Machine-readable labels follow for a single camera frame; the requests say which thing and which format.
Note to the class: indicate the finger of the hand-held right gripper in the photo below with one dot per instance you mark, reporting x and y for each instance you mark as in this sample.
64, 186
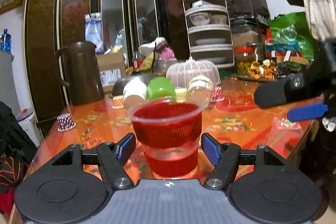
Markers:
270, 95
307, 111

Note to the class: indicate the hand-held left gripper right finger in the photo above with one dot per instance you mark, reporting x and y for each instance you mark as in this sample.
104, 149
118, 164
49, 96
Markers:
211, 149

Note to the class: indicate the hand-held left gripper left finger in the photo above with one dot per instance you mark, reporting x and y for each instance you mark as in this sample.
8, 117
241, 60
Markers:
126, 147

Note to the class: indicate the red mesh clear cup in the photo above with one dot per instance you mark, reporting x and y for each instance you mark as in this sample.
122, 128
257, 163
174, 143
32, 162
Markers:
168, 134

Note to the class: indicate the white paper cup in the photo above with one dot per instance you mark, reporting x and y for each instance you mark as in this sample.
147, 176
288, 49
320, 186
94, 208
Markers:
134, 94

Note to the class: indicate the clear plastic cup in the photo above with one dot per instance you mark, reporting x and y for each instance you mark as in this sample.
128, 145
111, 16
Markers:
199, 91

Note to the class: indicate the yellow plastic cup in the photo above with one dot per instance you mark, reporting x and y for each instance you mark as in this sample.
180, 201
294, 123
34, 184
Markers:
180, 95

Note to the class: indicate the green plastic cup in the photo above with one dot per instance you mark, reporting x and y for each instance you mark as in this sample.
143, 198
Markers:
160, 88

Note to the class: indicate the tray of snacks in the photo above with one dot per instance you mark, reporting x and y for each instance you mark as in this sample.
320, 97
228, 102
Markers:
262, 69

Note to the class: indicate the orange floral tablecloth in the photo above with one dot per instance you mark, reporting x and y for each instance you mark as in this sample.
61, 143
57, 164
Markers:
244, 129

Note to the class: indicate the glass pickle jar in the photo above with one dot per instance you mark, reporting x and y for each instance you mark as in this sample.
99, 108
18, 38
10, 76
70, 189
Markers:
245, 62

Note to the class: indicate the orange cupcake liner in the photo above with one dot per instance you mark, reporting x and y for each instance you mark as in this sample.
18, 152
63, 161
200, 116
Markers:
117, 102

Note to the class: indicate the green shopping bag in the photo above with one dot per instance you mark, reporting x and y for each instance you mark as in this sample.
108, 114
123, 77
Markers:
291, 35

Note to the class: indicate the red white cupcake liner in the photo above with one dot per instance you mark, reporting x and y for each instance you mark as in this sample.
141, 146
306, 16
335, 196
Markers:
217, 95

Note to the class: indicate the dark metal bowl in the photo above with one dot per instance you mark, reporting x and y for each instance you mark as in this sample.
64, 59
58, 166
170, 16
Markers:
123, 85

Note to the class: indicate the purple white cupcake liner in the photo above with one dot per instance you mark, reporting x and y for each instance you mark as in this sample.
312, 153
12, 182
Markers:
66, 123

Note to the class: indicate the clear mesh food cover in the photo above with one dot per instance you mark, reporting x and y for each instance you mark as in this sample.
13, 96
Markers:
189, 73

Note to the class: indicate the cardboard box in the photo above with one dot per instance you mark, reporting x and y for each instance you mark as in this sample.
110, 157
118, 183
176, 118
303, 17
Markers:
111, 69

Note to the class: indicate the brown plastic pitcher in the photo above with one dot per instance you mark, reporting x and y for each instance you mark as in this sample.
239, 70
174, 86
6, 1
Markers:
81, 74

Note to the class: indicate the red drink bottle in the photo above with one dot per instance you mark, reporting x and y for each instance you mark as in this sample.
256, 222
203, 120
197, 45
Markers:
136, 60

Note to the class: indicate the tiered clear dish rack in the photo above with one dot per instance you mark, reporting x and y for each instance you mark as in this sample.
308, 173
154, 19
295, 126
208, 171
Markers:
210, 22

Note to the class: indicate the white box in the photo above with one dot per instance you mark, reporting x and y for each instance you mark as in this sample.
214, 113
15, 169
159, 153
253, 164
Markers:
30, 125

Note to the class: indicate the pink stuffed toy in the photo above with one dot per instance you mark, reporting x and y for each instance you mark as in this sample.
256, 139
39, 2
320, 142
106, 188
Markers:
166, 50

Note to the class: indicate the dark clothing pile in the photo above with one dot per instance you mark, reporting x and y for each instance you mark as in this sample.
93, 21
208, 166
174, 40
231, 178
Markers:
13, 140

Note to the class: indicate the blue white plastic bag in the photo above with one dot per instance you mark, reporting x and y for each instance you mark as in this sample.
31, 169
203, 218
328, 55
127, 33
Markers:
93, 32

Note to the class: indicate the dark wooden wardrobe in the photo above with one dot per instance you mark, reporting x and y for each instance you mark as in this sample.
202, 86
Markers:
47, 37

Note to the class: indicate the grey cabinet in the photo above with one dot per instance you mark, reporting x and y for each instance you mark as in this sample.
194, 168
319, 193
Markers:
6, 82

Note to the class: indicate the blue water bottle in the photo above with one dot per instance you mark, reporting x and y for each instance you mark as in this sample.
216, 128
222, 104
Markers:
5, 41

